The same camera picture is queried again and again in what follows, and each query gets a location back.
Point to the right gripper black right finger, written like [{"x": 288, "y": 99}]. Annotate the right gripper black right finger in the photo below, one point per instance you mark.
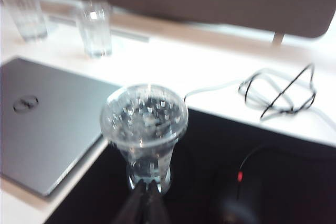
[{"x": 157, "y": 205}]

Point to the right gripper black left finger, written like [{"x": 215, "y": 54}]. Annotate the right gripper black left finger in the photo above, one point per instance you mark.
[{"x": 132, "y": 205}]

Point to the clear plastic cup lid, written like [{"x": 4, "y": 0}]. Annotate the clear plastic cup lid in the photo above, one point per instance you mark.
[{"x": 144, "y": 119}]

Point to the silver Dell laptop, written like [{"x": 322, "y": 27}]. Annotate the silver Dell laptop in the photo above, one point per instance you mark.
[{"x": 47, "y": 119}]

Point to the short clear plastic cup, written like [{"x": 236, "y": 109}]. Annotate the short clear plastic cup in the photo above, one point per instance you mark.
[{"x": 95, "y": 32}]

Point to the tall clear plastic cup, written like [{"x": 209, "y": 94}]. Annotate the tall clear plastic cup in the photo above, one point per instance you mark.
[{"x": 26, "y": 11}]

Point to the black mouse pad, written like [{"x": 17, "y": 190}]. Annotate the black mouse pad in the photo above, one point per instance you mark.
[{"x": 210, "y": 134}]

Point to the black computer mouse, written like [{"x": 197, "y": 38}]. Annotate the black computer mouse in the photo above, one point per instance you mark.
[{"x": 278, "y": 190}]

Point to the white divider foot bracket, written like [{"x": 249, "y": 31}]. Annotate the white divider foot bracket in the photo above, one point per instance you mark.
[{"x": 277, "y": 37}]

